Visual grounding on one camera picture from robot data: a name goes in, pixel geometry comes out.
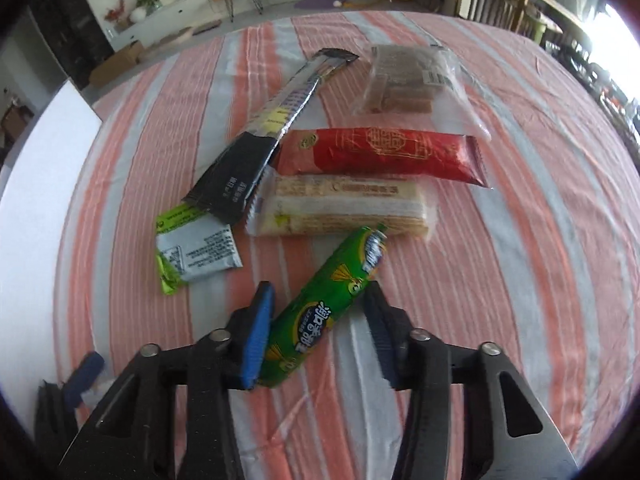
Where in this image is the clear bag of brown bars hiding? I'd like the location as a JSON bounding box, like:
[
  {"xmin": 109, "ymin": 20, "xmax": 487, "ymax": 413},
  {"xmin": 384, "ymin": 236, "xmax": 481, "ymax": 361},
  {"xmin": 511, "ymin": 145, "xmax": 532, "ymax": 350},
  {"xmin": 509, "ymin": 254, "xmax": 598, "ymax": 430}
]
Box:
[{"xmin": 350, "ymin": 44, "xmax": 493, "ymax": 142}]

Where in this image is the green plant in white pot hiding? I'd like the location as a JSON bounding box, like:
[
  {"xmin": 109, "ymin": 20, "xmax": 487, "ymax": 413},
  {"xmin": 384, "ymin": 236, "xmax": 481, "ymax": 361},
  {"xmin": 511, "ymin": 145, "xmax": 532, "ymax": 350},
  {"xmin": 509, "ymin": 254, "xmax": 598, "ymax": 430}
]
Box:
[{"xmin": 132, "ymin": 0, "xmax": 166, "ymax": 23}]

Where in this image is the wooden dining table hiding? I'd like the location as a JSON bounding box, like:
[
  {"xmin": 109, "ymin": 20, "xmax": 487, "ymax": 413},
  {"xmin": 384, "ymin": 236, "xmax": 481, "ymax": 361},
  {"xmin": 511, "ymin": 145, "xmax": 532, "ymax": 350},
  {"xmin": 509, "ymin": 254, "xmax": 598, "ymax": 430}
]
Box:
[{"xmin": 525, "ymin": 0, "xmax": 593, "ymax": 51}]

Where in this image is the striped tablecloth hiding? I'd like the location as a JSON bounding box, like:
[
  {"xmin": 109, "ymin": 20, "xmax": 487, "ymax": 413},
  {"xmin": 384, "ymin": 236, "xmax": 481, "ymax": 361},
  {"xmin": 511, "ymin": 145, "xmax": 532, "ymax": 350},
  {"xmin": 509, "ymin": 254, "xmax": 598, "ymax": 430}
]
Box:
[{"xmin": 52, "ymin": 10, "xmax": 640, "ymax": 480}]

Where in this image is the red flower plant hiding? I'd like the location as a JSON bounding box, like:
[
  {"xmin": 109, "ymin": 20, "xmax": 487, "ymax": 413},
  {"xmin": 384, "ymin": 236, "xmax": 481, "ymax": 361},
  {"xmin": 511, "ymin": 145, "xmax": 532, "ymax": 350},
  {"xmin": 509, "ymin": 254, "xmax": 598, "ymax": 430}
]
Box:
[{"xmin": 104, "ymin": 0, "xmax": 132, "ymax": 31}]

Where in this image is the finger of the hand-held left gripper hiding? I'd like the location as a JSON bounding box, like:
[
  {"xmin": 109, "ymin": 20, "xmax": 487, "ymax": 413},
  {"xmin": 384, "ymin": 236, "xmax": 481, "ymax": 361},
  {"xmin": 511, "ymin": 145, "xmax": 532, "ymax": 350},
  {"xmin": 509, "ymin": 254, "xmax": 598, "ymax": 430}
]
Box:
[{"xmin": 34, "ymin": 351, "xmax": 106, "ymax": 456}]

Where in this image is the green sausage packet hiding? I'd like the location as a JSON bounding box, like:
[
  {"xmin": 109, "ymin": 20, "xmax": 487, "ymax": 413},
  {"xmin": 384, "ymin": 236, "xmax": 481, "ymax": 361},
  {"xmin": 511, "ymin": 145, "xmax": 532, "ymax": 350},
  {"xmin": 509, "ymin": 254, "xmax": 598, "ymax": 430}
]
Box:
[{"xmin": 256, "ymin": 225, "xmax": 389, "ymax": 388}]

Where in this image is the dark tall cabinet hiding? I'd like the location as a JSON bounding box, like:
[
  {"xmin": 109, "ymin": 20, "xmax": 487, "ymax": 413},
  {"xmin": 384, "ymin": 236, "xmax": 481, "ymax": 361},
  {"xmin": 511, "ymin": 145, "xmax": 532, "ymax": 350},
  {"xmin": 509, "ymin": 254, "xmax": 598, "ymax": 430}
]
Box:
[{"xmin": 30, "ymin": 0, "xmax": 118, "ymax": 91}]

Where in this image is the clear beige wafer packet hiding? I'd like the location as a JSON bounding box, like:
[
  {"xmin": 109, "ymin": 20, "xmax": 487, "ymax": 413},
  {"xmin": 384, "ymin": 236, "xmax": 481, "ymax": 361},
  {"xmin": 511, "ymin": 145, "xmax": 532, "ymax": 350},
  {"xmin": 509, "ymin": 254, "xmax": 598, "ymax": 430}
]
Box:
[{"xmin": 245, "ymin": 174, "xmax": 438, "ymax": 240}]

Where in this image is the cardboard box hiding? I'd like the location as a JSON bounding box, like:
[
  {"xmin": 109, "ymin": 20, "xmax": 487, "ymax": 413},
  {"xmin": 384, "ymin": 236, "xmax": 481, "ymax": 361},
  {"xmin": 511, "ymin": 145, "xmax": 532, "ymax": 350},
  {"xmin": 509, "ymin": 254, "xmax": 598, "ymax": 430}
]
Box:
[{"xmin": 89, "ymin": 41, "xmax": 146, "ymax": 88}]

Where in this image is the long black snack packet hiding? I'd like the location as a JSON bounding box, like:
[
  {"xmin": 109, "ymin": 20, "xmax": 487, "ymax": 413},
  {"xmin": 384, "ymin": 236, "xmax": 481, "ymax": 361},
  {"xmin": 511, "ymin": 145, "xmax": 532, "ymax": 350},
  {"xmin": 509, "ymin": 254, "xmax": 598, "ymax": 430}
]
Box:
[{"xmin": 182, "ymin": 48, "xmax": 360, "ymax": 222}]

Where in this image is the green and silver sachet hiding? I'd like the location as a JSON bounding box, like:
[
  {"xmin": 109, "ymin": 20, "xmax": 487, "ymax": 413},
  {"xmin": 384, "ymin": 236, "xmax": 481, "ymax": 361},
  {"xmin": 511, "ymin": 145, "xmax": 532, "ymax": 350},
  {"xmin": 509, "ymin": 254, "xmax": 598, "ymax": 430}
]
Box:
[{"xmin": 154, "ymin": 203, "xmax": 243, "ymax": 296}]

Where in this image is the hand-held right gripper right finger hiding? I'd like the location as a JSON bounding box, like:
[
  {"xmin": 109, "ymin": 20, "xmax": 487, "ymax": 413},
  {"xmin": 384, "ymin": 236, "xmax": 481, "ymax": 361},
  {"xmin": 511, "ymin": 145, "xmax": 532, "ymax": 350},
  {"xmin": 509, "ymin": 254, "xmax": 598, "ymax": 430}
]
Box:
[{"xmin": 361, "ymin": 280, "xmax": 583, "ymax": 480}]

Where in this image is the white board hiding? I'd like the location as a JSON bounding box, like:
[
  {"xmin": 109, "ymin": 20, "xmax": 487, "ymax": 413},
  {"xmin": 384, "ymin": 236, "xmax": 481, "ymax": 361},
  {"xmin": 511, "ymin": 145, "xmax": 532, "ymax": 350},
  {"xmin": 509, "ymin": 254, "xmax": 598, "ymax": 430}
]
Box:
[{"xmin": 0, "ymin": 79, "xmax": 103, "ymax": 426}]

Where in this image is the red snack packet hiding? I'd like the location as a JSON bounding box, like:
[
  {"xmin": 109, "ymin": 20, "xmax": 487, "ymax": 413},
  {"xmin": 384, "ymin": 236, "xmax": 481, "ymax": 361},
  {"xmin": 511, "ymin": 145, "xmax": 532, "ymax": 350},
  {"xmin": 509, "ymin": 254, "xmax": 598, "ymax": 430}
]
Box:
[{"xmin": 274, "ymin": 128, "xmax": 492, "ymax": 189}]

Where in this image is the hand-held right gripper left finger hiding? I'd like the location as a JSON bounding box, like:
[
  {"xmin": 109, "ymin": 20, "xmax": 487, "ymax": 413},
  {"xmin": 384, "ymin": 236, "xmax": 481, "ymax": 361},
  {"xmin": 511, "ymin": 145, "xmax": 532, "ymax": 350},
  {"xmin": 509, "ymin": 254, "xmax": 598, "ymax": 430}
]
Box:
[{"xmin": 59, "ymin": 281, "xmax": 276, "ymax": 480}]

